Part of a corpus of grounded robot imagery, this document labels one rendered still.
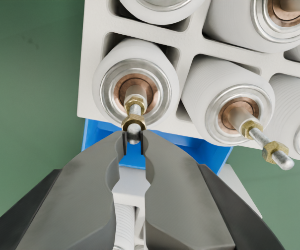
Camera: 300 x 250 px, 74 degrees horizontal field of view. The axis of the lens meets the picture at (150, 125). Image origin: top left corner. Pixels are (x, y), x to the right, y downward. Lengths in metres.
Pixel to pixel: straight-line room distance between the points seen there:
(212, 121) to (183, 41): 0.11
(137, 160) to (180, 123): 0.17
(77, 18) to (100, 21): 0.19
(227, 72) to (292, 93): 0.11
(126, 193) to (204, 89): 0.25
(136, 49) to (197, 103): 0.09
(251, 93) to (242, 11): 0.08
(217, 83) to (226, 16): 0.07
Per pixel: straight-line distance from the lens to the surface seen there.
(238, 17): 0.23
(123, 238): 0.39
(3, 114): 0.60
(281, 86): 0.35
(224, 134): 0.25
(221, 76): 0.24
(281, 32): 0.24
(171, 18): 0.21
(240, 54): 0.31
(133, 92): 0.19
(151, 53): 0.21
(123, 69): 0.21
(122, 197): 0.41
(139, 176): 0.45
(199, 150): 0.56
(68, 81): 0.50
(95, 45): 0.28
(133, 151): 0.47
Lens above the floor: 0.45
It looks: 62 degrees down
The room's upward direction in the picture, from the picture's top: 174 degrees clockwise
